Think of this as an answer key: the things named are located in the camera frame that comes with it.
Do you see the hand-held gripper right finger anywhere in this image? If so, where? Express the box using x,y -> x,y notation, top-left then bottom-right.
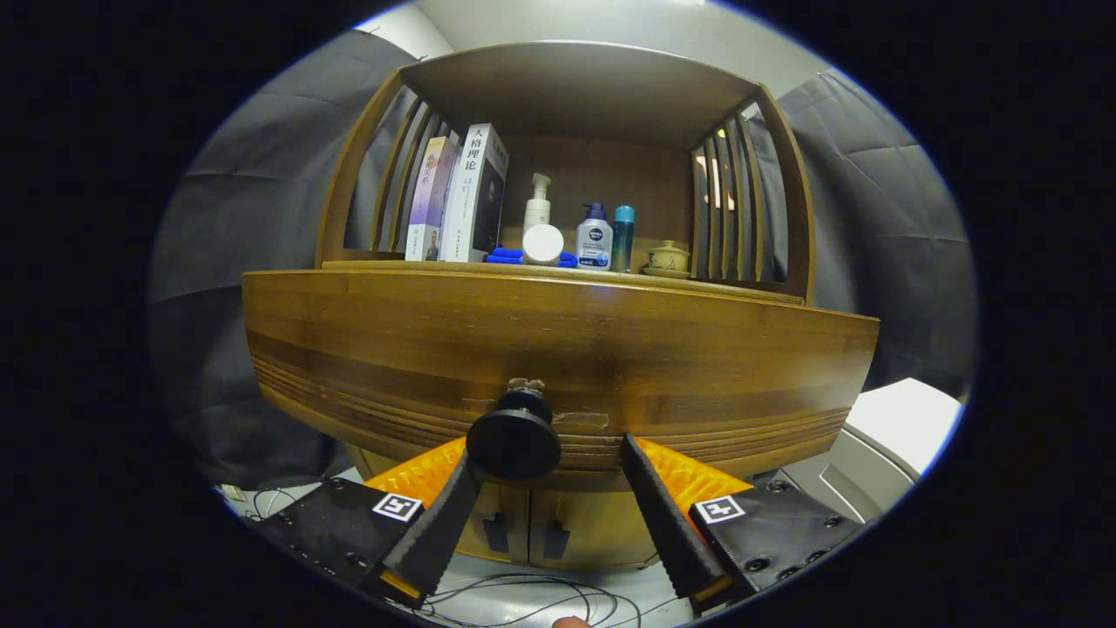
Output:
621,433 -> 873,613

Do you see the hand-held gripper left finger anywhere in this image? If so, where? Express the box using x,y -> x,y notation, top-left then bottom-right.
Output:
262,436 -> 486,610

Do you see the black round drawer knob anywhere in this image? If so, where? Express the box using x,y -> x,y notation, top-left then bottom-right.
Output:
465,377 -> 563,482

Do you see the wooden drawer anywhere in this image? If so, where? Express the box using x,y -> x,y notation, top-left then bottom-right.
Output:
242,266 -> 881,494

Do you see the white green-topped tube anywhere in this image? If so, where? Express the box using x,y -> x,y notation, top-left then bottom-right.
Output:
521,224 -> 565,267

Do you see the wooden cabinet door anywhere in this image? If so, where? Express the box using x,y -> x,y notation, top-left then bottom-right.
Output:
527,487 -> 665,572
357,449 -> 533,565

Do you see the wooden countertop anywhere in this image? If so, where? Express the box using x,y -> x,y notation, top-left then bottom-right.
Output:
321,249 -> 807,306

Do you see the wooden cabinet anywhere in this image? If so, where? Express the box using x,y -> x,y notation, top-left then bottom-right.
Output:
314,41 -> 816,572

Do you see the white furniture piece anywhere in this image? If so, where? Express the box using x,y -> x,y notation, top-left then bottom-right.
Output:
776,378 -> 962,520

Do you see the blue folded cloth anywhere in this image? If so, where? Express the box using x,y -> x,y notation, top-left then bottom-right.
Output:
485,247 -> 579,268

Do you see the teal slim bottle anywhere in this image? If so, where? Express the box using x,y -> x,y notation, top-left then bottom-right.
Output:
610,206 -> 636,274

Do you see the white bottle blue label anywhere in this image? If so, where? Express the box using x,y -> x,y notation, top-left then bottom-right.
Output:
575,202 -> 614,271

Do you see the purple book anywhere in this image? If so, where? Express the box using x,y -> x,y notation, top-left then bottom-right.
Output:
405,136 -> 459,263

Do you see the white thick book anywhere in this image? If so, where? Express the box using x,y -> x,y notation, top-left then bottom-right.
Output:
438,123 -> 510,263

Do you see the white pump bottle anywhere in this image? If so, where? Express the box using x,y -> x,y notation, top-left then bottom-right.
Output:
522,173 -> 553,235

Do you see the thin looped cable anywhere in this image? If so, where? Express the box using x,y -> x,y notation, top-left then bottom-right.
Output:
253,487 -> 302,522

